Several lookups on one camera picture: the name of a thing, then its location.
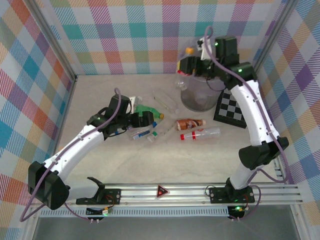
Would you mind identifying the translucent mesh waste bin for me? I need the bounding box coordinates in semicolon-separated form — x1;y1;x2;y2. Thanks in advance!
178;37;226;113

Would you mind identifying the black white checkerboard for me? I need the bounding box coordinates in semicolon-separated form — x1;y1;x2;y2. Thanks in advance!
213;88;247;130

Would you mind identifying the aluminium frame post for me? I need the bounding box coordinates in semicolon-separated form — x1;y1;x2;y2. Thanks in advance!
249;0;300;76
27;0;78;81

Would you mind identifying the small clear bottle green cap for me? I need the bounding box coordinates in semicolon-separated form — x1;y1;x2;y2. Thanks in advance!
146;131;159;144

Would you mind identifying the left controller board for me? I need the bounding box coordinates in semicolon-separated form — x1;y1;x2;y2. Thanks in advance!
86;206;112;216

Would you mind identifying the clear ribbed bottle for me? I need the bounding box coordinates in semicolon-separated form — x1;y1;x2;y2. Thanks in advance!
156;123;176;138

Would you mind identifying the long clear unlabelled bottle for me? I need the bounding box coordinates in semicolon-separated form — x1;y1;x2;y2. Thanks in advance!
152;90;180;115

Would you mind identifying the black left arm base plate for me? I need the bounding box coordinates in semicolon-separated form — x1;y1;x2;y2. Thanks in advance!
76;188;122;206

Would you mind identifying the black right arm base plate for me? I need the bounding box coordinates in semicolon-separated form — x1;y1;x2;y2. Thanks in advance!
208;186;256;205

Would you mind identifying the brown coffee drink bottle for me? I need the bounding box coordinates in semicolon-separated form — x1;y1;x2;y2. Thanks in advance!
176;118;207;131

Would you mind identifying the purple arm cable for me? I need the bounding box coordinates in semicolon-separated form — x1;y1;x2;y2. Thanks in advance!
19;87;123;223
204;25;291;222

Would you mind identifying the aluminium left frame post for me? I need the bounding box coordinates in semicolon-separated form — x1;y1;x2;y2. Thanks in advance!
27;0;78;81

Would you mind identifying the controller board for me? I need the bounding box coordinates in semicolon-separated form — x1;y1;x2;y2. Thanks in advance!
227;205;247;219
86;206;112;216

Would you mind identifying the right controller board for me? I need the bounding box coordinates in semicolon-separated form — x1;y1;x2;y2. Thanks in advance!
227;205;247;219

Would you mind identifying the aluminium right frame post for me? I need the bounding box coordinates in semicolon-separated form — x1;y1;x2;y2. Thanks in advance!
249;0;300;76

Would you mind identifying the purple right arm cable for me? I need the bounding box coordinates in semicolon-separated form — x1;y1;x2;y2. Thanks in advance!
204;25;291;222

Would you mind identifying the clear bottle orange cap red label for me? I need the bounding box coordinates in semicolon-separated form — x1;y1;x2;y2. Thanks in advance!
174;46;195;90

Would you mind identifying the clear bottle blue cap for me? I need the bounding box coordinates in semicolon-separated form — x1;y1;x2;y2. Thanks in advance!
127;121;158;141

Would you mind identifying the aluminium horizontal rail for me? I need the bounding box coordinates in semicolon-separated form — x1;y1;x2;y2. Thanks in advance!
27;182;303;208

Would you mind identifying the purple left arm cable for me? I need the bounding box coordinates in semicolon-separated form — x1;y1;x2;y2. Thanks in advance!
19;87;123;223

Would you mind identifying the green plastic bottle orange cap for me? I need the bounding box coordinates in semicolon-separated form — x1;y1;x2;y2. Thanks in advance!
134;104;165;120

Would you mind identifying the white slotted cable duct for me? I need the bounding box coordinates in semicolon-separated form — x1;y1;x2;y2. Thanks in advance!
39;209;230;218

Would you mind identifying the red triangle sign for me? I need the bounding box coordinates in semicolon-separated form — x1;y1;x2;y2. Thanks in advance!
156;184;171;201

